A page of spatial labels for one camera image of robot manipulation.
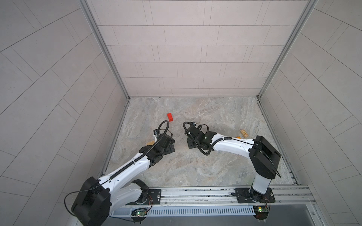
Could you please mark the light natural wood block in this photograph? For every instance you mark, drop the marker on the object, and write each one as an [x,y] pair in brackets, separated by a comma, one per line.
[151,142]

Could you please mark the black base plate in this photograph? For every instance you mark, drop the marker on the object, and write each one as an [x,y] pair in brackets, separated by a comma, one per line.
[249,195]
[153,195]

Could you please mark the left circuit board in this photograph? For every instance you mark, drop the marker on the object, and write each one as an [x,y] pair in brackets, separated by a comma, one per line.
[138,215]

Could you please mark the engraved natural wood block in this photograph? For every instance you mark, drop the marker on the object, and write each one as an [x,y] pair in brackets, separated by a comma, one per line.
[244,133]

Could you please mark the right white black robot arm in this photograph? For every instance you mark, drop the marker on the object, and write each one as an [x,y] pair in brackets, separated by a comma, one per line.
[264,157]

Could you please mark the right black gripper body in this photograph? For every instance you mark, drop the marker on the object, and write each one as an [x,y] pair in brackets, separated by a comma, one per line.
[192,144]

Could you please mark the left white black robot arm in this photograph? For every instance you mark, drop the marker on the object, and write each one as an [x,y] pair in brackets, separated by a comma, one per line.
[97,198]

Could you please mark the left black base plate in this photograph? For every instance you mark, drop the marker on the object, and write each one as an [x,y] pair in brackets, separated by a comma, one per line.
[153,195]

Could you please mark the aluminium mounting rail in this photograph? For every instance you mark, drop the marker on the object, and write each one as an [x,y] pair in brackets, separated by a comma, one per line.
[218,201]

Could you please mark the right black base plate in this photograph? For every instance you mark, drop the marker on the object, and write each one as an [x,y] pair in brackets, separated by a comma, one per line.
[249,195]

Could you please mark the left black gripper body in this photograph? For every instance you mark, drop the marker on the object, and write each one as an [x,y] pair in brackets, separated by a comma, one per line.
[168,150]

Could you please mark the red wood block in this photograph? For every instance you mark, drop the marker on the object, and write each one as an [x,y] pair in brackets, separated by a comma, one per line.
[170,117]

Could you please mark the circuit board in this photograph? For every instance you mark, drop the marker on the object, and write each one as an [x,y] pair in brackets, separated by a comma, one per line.
[261,212]
[138,215]

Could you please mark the right circuit board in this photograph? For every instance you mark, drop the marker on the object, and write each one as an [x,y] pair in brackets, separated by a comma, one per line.
[261,212]

